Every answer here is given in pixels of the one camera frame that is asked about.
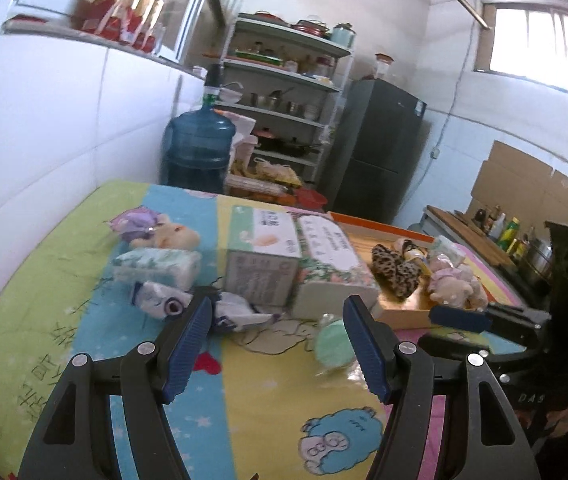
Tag glass jar with cork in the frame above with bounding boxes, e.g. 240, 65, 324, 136
374, 52, 395, 81

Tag dark grey fridge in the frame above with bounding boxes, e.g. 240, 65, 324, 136
321, 78, 428, 224

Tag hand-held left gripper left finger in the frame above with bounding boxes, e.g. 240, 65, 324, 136
16, 295, 214, 480

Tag steel cooking pot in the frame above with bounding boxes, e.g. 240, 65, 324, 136
516, 237, 556, 287

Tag kitchen counter cabinet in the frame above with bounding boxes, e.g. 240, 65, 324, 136
421, 204, 555, 306

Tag beige plush bear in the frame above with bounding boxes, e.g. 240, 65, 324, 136
130, 219, 202, 252

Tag flat red pan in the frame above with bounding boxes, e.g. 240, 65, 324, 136
246, 9, 288, 24

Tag green round powder puff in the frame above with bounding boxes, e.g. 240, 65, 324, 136
312, 313, 361, 377

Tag grey metal shelf rack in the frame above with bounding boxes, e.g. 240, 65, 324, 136
213, 12, 356, 197

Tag black pot with red lid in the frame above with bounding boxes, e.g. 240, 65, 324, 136
253, 127, 278, 149

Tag sliding window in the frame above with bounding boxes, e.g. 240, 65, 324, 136
13, 0, 216, 77

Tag yellow green bottle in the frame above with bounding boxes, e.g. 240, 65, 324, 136
504, 217, 522, 252

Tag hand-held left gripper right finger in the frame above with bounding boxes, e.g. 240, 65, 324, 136
342, 295, 545, 480

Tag leaf print tissue pack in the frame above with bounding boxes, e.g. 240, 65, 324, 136
111, 248, 203, 292

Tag bananas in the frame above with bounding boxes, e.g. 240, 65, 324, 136
231, 159, 261, 179

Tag small bright window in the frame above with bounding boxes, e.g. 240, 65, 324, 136
473, 0, 568, 107

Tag cartoon printed blanket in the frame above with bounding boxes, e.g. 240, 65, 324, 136
0, 177, 531, 480

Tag black wok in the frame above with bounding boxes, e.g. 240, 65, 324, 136
273, 137, 321, 157

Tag teal canister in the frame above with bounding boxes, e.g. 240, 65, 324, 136
331, 23, 356, 47

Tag white sack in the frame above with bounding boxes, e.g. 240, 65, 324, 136
228, 114, 258, 162

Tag white blue printed pouch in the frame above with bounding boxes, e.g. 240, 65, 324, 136
130, 280, 196, 319

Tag orange-rimmed cardboard box tray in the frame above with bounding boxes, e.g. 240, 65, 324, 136
328, 211, 496, 332

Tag cream striped scrunchie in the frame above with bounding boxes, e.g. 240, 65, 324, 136
396, 238, 433, 262

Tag green white tissue box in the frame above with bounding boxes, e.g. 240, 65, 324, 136
223, 204, 303, 309

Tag box of orange jars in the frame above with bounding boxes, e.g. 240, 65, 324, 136
226, 174, 296, 207

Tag floral tissue pack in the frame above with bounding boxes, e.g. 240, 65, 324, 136
291, 214, 381, 322

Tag black water pump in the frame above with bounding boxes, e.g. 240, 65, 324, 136
202, 63, 223, 109

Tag shrink-wrapped drink bottle pack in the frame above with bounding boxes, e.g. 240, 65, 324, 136
80, 0, 166, 54

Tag green tray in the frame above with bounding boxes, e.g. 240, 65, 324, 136
233, 48, 286, 66

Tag cardboard sheet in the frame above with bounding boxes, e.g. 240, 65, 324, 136
466, 139, 568, 232

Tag white crumpled cloth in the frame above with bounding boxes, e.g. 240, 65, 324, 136
213, 294, 281, 334

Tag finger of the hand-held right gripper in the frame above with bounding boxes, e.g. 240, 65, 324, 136
417, 335, 536, 362
429, 302, 551, 346

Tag pink plush toy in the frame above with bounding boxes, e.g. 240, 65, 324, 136
428, 265, 491, 309

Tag clear plastic bag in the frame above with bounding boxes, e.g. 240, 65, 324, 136
428, 236, 468, 269

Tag red pot with glass lid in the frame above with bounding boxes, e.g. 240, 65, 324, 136
291, 18, 331, 37

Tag blue water jug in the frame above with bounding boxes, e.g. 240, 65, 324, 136
161, 104, 238, 194

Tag red plastic colander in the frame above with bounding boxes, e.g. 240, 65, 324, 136
293, 187, 327, 212

